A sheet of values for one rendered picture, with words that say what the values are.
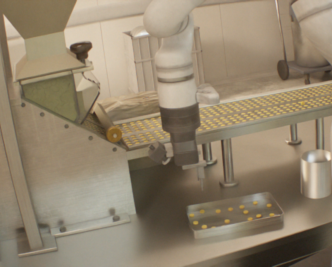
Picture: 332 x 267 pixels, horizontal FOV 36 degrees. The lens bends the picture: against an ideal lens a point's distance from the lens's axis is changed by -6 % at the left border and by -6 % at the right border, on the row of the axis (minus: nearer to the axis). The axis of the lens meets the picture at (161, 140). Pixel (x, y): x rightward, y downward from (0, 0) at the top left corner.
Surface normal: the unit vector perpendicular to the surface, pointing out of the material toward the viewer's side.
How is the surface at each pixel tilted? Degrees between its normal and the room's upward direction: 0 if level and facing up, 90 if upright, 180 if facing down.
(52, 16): 114
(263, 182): 0
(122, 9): 90
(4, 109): 90
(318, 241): 90
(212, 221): 0
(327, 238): 90
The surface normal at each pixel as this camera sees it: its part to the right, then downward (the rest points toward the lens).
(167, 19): -0.16, 0.32
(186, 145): 0.06, 0.00
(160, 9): -0.37, 0.09
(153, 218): -0.12, -0.93
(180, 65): 0.36, 0.25
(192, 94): 0.68, 0.17
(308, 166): -0.74, 0.32
